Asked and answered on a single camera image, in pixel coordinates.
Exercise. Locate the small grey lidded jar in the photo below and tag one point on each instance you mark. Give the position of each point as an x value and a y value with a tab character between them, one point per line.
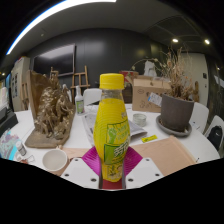
21	149

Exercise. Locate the newspaper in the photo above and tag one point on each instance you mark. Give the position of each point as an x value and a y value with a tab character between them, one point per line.
88	125

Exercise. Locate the light wooden board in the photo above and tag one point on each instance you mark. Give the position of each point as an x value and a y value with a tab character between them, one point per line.
166	155

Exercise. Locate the black foam block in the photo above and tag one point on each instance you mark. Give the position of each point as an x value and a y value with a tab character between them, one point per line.
7	121

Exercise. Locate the yellow tag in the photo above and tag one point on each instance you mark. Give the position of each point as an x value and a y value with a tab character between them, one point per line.
149	138

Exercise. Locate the yellow drink bottle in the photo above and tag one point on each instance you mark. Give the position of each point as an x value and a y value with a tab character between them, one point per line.
111	130

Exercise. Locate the ceiling light strip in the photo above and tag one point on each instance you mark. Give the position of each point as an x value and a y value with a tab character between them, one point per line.
43	15

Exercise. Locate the clear spray bottle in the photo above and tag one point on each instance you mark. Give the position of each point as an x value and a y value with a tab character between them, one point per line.
79	103

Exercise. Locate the small glass jar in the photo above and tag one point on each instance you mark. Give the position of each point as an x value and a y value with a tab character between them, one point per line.
139	120

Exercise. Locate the flat round red coaster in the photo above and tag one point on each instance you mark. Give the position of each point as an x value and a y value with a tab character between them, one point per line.
112	185

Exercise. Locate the wooden easel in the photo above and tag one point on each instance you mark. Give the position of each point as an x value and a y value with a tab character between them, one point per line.
80	80

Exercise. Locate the grey pot with dried plant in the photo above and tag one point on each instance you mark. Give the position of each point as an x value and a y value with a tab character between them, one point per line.
175	113

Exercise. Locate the golden brown figure sculpture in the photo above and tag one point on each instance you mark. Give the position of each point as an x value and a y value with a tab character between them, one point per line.
53	113

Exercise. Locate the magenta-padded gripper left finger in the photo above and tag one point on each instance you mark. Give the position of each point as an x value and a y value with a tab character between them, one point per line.
78	173

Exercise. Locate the white cabinet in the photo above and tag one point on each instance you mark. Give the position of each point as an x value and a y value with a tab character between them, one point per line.
20	83

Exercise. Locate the white chair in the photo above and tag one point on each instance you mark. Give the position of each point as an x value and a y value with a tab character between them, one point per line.
91	96
216	133

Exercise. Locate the white polka-dot mug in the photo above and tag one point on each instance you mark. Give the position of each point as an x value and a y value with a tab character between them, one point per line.
55	160

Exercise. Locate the red box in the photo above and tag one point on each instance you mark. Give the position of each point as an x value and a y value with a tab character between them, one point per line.
128	77

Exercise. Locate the cardboard box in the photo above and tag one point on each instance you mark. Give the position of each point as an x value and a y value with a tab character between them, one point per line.
145	95

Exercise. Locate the black wall screen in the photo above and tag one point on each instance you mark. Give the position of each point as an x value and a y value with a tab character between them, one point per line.
55	60

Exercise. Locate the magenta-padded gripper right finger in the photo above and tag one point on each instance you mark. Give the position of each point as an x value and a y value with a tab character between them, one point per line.
146	173

